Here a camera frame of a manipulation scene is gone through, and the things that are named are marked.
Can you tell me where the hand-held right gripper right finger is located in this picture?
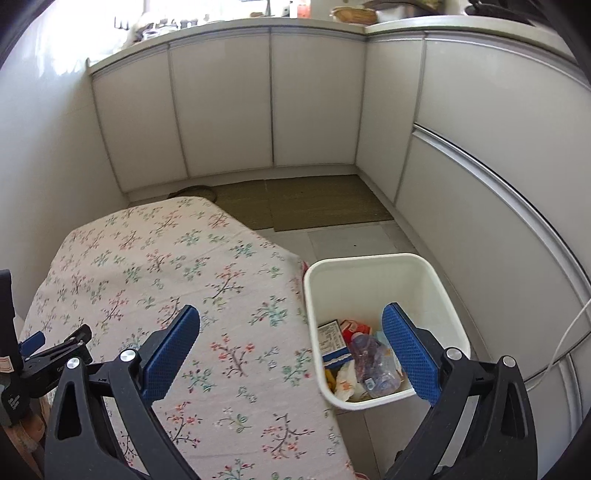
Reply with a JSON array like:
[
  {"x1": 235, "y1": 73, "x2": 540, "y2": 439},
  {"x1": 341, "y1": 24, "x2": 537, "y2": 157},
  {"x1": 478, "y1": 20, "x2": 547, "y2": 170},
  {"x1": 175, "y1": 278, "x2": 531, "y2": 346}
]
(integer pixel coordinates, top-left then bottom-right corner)
[{"x1": 381, "y1": 302, "x2": 539, "y2": 480}]

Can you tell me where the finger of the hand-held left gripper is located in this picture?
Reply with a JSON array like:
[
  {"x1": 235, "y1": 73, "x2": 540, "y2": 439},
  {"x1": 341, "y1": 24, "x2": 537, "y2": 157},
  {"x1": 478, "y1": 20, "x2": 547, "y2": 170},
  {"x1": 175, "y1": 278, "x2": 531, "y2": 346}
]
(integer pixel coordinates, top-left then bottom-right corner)
[
  {"x1": 17, "y1": 330, "x2": 47, "y2": 358},
  {"x1": 21, "y1": 324, "x2": 93, "y2": 398}
]

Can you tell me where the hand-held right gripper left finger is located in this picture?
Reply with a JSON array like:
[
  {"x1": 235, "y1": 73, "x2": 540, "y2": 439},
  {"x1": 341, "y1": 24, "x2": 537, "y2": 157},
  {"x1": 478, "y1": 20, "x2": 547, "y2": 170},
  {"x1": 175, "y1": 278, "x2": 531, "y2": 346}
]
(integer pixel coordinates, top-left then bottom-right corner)
[{"x1": 44, "y1": 304, "x2": 201, "y2": 480}]

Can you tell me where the crushed clear plastic bottle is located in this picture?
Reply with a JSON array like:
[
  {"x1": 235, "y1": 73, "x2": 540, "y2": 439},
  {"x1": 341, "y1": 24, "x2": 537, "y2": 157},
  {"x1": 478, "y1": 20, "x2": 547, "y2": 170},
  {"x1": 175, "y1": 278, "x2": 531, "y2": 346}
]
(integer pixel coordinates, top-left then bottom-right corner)
[{"x1": 349, "y1": 332, "x2": 402, "y2": 398}]

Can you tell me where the red food packet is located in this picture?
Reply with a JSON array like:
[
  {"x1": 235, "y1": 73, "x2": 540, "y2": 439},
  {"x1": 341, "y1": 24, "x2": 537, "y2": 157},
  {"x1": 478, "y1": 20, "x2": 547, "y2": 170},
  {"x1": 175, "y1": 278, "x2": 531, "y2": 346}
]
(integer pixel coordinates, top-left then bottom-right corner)
[{"x1": 341, "y1": 319, "x2": 373, "y2": 337}]

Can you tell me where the white plastic bag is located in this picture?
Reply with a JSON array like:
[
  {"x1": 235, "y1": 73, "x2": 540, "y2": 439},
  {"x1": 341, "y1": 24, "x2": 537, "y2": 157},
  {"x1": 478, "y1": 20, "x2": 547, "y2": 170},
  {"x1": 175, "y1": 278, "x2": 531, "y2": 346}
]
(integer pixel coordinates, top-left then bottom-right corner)
[{"x1": 335, "y1": 360, "x2": 368, "y2": 402}]

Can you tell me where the blue cardboard box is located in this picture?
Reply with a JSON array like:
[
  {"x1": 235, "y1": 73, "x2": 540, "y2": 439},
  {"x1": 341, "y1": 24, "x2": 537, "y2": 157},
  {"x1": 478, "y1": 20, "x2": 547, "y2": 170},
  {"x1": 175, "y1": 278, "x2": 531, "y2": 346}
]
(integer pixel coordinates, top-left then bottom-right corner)
[{"x1": 318, "y1": 320, "x2": 352, "y2": 370}]

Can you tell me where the white plastic bin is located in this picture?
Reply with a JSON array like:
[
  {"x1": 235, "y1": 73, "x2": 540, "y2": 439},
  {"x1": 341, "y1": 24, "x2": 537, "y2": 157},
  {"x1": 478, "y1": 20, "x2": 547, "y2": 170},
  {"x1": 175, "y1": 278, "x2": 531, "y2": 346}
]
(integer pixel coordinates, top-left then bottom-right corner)
[{"x1": 303, "y1": 253, "x2": 472, "y2": 411}]

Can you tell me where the person's left hand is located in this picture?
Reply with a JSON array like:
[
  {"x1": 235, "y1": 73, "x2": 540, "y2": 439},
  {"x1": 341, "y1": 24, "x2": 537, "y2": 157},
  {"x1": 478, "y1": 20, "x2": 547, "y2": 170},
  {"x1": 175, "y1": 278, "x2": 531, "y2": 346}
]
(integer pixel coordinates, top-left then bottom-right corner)
[{"x1": 13, "y1": 405, "x2": 48, "y2": 456}]

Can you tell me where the floral tablecloth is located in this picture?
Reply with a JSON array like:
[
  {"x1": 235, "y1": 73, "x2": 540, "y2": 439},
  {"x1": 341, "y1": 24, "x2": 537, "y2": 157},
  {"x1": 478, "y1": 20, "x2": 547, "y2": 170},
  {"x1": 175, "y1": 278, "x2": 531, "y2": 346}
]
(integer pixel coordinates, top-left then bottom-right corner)
[{"x1": 21, "y1": 196, "x2": 356, "y2": 480}]

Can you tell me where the small woven floor mat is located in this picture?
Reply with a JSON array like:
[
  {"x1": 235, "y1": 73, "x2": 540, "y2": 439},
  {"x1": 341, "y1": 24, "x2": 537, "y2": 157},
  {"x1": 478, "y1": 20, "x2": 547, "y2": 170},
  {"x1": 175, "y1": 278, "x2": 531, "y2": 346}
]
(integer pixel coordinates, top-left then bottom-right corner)
[{"x1": 210, "y1": 179, "x2": 273, "y2": 229}]

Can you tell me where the large woven floor mat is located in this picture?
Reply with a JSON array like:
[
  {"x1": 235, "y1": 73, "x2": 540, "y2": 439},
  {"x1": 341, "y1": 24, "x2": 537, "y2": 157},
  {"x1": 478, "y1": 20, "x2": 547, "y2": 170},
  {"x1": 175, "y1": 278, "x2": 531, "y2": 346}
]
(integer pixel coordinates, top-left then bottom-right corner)
[{"x1": 265, "y1": 174, "x2": 394, "y2": 232}]

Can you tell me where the white kitchen base cabinet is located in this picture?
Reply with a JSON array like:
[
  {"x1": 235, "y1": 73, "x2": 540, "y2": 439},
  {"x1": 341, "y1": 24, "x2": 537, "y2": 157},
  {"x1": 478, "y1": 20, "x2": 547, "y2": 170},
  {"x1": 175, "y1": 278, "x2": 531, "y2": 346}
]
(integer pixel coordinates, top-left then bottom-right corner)
[{"x1": 90, "y1": 25, "x2": 591, "y2": 462}]

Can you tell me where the white kitchen countertop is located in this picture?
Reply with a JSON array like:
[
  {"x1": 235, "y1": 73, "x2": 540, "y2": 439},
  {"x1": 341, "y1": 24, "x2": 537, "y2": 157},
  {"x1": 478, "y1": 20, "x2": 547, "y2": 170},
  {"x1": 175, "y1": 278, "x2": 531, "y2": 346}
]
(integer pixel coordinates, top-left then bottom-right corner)
[{"x1": 88, "y1": 14, "x2": 578, "y2": 77}]

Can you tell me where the wicker basket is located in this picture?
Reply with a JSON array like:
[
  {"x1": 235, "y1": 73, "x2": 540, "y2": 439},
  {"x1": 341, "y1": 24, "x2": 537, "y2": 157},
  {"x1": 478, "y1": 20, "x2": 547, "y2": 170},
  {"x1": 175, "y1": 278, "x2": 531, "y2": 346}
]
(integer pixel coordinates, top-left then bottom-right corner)
[{"x1": 331, "y1": 6, "x2": 378, "y2": 25}]

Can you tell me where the black wok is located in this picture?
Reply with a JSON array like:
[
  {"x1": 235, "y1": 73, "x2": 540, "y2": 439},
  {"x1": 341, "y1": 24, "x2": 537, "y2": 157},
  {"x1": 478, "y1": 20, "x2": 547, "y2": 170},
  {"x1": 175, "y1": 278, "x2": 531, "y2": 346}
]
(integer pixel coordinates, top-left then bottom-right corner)
[{"x1": 466, "y1": 0, "x2": 546, "y2": 24}]

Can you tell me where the white cable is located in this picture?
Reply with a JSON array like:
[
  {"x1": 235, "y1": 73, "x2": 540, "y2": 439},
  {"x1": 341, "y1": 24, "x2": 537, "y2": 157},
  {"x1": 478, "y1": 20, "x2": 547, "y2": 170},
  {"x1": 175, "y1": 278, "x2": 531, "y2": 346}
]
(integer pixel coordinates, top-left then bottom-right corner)
[{"x1": 529, "y1": 300, "x2": 591, "y2": 381}]

